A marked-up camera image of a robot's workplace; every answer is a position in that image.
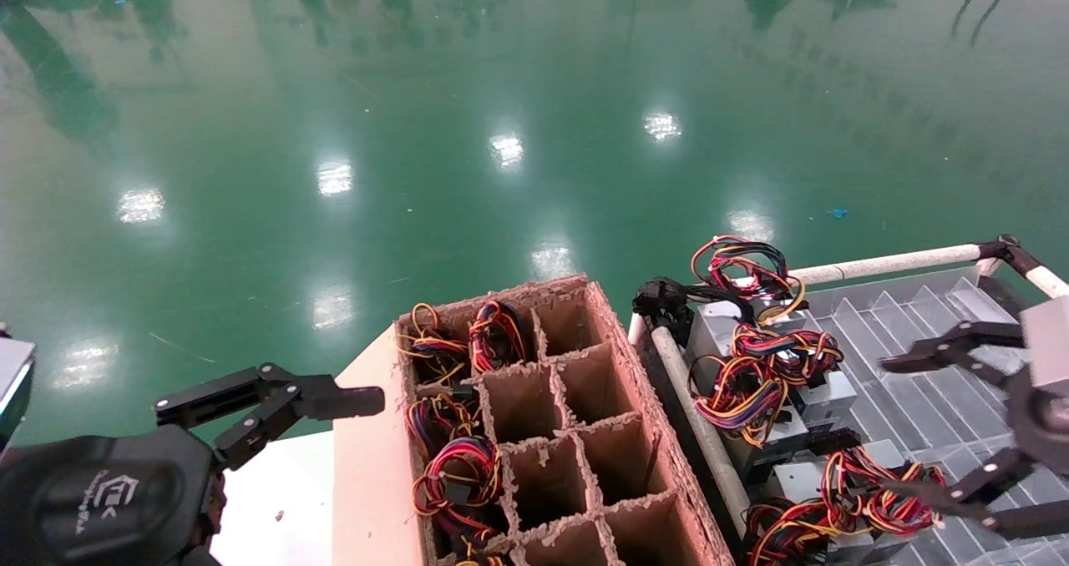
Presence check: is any long white frame pipe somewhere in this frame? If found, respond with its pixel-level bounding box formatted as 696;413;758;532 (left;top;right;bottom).
628;311;752;542

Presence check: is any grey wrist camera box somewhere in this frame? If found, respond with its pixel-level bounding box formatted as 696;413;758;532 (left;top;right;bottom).
0;336;38;454
1021;296;1069;396

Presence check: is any clear plastic divider tray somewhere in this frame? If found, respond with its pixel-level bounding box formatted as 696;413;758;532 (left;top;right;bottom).
685;265;1069;566

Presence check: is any brown cardboard divider box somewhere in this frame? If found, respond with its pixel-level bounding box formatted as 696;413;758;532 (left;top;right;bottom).
334;275;736;566

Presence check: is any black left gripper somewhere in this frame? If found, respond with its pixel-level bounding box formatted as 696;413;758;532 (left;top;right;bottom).
0;364;387;566

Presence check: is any short white frame pipe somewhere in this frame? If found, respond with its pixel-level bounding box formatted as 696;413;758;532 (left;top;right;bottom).
1026;264;1069;300

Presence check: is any black floor cable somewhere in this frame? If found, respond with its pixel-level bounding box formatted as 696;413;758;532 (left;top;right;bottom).
969;0;1026;48

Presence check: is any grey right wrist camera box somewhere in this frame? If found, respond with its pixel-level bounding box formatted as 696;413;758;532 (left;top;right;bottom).
1021;296;1069;396

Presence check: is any black pipe corner connector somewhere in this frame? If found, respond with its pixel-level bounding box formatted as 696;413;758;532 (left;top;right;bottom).
632;276;696;335
979;234;1045;280

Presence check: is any power supply with coloured wires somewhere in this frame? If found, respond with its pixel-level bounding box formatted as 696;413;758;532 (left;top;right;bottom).
469;301;529;375
407;392;483;460
398;302;470;385
413;436;507;538
451;533;512;566

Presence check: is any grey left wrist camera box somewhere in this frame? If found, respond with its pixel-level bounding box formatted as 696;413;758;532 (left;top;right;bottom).
0;336;38;454

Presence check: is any coloured wire bundle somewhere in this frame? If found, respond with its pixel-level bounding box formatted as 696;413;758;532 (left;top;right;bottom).
789;243;988;288

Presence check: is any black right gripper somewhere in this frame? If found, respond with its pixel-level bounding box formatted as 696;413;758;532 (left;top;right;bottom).
881;321;1069;542

